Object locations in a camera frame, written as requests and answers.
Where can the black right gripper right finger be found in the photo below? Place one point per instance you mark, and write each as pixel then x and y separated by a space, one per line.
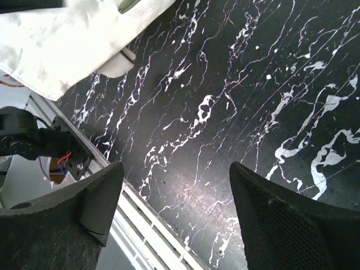
pixel 282 229

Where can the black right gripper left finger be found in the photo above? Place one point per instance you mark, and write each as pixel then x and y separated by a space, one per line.
pixel 65 229

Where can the white glove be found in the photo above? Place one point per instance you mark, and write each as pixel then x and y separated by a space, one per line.
pixel 49 46

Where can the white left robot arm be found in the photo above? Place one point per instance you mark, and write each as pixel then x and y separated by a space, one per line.
pixel 20 135

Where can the aluminium front rail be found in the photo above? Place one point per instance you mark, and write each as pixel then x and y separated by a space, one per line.
pixel 139 232

